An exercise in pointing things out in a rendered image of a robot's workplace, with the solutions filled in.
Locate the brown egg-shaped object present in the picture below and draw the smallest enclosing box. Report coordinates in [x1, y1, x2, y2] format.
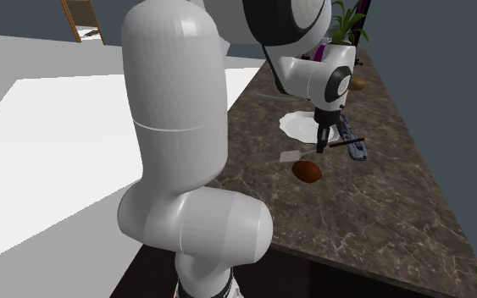
[291, 159, 324, 185]

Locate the green potted plant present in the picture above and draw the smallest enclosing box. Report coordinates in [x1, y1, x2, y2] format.
[330, 0, 370, 47]

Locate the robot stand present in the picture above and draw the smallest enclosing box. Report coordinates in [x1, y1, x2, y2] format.
[109, 244, 312, 298]

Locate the grey spatula with black handle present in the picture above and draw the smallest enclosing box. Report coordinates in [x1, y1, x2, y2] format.
[279, 137, 366, 164]

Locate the white plate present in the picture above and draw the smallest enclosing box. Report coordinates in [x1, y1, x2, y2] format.
[279, 110, 341, 146]

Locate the dark purple tall object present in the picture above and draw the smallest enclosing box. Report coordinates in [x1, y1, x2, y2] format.
[352, 0, 374, 47]

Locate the purple bottle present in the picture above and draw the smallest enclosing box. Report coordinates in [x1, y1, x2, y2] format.
[312, 42, 327, 63]

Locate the blue grey remote control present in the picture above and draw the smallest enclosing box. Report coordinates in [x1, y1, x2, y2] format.
[336, 113, 369, 162]

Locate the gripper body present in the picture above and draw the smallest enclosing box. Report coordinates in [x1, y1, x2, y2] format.
[313, 108, 343, 130]

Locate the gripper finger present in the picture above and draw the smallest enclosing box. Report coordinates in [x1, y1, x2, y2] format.
[315, 124, 332, 155]

